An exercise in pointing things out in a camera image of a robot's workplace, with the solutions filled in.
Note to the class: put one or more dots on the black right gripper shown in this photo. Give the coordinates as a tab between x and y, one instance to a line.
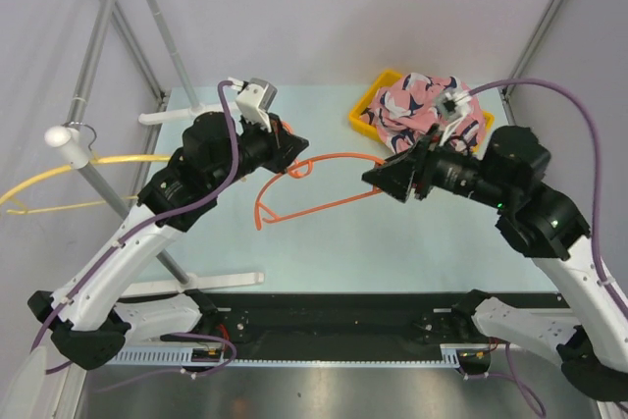
394	177

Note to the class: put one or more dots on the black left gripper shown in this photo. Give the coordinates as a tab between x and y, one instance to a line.
282	154

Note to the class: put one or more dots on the orange plastic hanger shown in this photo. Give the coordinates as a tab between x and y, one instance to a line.
313	185

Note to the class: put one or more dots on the pink shark print shorts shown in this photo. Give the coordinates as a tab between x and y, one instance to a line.
422	115

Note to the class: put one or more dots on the yellow plastic hanger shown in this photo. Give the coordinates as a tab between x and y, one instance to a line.
13	204

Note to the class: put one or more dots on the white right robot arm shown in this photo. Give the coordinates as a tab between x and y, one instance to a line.
542	224

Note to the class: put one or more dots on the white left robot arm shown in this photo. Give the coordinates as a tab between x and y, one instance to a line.
88	321

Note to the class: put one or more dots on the yellow plastic tray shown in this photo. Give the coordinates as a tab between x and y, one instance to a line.
373	105

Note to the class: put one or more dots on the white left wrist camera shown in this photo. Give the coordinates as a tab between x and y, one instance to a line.
253	99

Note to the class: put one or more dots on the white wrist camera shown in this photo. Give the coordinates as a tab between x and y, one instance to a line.
253	99
454	106

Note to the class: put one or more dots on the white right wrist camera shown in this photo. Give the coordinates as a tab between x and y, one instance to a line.
454	106

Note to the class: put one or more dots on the white slotted cable duct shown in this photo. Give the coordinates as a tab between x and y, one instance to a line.
198	358

